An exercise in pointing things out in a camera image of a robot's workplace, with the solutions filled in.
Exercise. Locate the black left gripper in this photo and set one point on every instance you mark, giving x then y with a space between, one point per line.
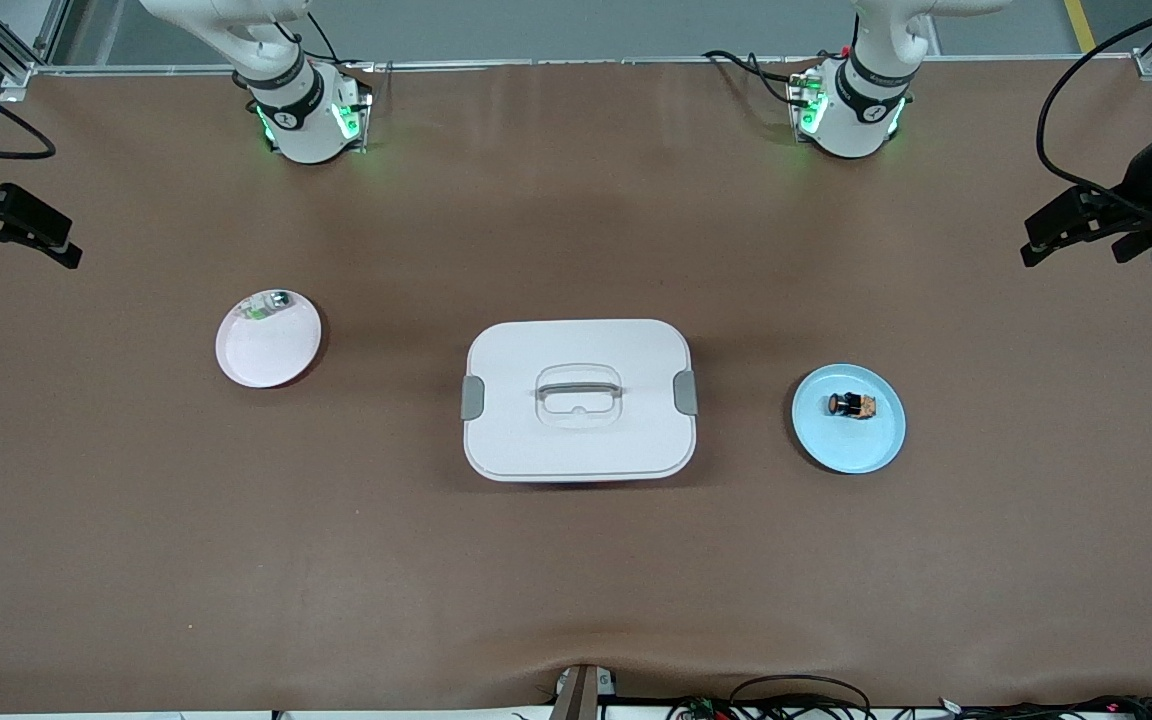
1143 178

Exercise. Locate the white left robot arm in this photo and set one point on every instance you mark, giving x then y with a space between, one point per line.
866 100

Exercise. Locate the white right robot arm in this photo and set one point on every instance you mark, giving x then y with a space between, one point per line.
301 125

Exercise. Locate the pink round plate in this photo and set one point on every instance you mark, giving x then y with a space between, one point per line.
268 350

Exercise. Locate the light blue round plate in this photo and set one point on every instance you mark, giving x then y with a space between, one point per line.
848 440

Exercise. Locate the white lidded storage box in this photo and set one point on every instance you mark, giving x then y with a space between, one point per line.
576 440

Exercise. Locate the small clear green switch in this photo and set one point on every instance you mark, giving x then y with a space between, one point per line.
268 303

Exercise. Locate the aluminium table frame rail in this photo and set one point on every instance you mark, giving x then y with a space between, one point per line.
586 63

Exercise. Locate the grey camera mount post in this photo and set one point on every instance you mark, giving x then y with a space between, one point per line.
581 695

